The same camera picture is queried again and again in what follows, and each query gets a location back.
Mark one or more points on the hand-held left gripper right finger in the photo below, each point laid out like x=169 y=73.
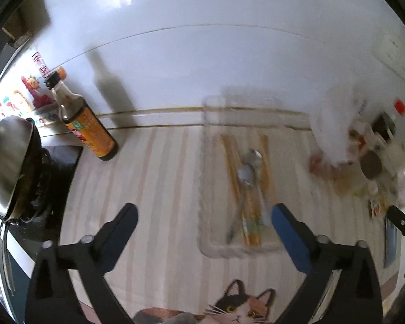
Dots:
x=290 y=236

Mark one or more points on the blue smartphone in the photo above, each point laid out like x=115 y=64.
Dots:
x=391 y=243

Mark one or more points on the colourful wall stickers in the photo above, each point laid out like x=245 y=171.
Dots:
x=30 y=87

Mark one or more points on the steel wok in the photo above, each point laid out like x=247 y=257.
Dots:
x=6 y=162

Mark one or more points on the dark soy sauce bottle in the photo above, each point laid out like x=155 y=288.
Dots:
x=87 y=128

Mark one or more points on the brown lid glass jar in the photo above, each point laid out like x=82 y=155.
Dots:
x=371 y=168

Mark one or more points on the black gas stove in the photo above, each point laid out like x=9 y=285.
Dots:
x=60 y=182

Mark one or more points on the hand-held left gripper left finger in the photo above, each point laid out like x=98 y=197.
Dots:
x=118 y=233

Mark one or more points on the metal spoon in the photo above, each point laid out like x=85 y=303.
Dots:
x=253 y=157
x=245 y=174

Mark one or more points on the blue kitchen cabinet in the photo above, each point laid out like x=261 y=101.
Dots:
x=20 y=283

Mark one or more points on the row of wooden chopsticks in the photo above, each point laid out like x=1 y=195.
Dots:
x=231 y=162

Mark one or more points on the red brown packet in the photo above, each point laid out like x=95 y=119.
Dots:
x=322 y=166

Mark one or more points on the small red white box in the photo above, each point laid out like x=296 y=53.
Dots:
x=376 y=208

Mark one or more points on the striped cat print mat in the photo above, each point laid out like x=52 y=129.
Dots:
x=155 y=182

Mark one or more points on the clear plastic bag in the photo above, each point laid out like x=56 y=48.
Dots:
x=337 y=125

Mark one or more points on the clear plastic tray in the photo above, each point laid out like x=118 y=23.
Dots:
x=216 y=189

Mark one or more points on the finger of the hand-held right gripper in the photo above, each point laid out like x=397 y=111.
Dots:
x=401 y=222

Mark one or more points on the red cap dark bottle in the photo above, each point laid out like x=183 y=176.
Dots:
x=388 y=121

